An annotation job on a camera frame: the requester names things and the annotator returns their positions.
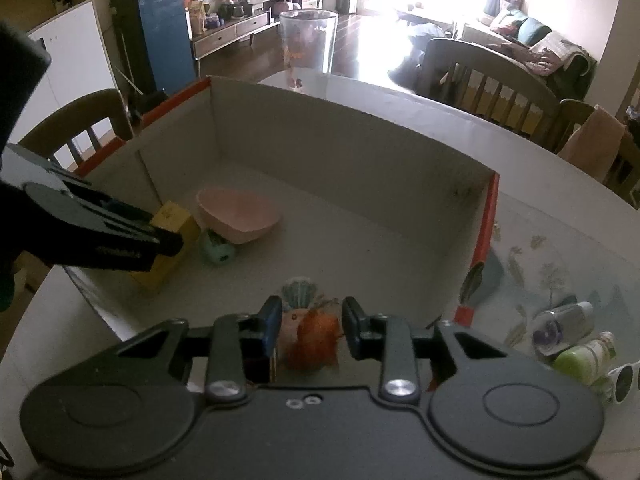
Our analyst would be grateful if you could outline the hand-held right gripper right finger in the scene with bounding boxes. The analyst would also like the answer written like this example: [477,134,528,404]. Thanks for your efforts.
[341,296,512,407]

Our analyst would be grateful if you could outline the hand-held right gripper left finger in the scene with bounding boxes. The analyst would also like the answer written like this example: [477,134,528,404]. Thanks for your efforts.
[117,296,283,406]

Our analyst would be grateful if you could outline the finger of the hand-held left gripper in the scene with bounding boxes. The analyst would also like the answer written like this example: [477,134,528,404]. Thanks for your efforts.
[95,222,184,273]
[100,195,157,228]

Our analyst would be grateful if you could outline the yellow box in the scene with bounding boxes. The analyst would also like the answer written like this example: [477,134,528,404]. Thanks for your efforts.
[129,200,201,295]

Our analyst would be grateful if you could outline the orange feathery toy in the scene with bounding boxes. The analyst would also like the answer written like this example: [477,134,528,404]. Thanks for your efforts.
[281,304,345,372]

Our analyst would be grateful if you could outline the pale green ribbed trinket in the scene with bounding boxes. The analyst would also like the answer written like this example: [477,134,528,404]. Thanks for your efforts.
[279,277,322,311]

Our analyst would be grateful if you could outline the teal round trinket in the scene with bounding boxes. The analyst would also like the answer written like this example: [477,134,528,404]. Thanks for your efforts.
[200,230,235,267]

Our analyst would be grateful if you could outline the pink heart-shaped dish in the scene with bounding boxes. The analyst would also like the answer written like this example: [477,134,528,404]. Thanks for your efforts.
[196,187,282,245]

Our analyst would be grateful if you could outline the red cardboard box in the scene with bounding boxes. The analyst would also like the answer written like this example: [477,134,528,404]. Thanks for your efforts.
[62,75,501,396]

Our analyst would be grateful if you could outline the wooden dining chair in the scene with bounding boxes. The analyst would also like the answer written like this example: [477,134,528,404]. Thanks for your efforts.
[555,99,640,207]
[17,89,136,172]
[419,37,561,154]

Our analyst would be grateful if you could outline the white cabinet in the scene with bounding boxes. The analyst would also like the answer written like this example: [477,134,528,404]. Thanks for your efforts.
[25,0,122,131]

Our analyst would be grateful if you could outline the black cabinet with blue panel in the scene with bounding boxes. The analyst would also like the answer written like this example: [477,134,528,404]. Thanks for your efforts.
[107,0,198,97]

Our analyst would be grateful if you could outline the small clear bottle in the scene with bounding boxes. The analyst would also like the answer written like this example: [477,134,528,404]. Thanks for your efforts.
[531,302,594,357]

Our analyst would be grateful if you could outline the wooden TV cabinet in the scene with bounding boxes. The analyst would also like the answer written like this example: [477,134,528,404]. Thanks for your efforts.
[190,0,323,62]

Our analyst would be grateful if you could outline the light green bottle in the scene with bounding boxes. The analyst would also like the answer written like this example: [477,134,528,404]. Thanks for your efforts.
[552,332,617,386]

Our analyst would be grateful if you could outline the clear glass vase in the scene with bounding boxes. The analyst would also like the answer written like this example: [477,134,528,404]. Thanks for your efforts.
[279,10,339,92]

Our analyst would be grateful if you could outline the white sunglasses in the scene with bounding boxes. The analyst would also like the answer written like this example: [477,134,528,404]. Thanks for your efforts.
[606,360,640,404]

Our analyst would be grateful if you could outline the tan cloth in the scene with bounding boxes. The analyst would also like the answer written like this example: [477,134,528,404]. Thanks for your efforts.
[557,105,627,184]

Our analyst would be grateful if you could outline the blue bundle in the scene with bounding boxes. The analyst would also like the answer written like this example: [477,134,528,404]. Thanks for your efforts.
[405,22,449,42]

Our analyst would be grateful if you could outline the white coffee table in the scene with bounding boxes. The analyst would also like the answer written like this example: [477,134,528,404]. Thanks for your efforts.
[395,4,457,36]

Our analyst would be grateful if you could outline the beige sofa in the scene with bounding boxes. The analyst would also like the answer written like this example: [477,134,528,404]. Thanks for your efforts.
[462,7,599,102]

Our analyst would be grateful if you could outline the white blanket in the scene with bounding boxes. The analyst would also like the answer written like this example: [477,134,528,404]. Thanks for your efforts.
[530,30,587,68]

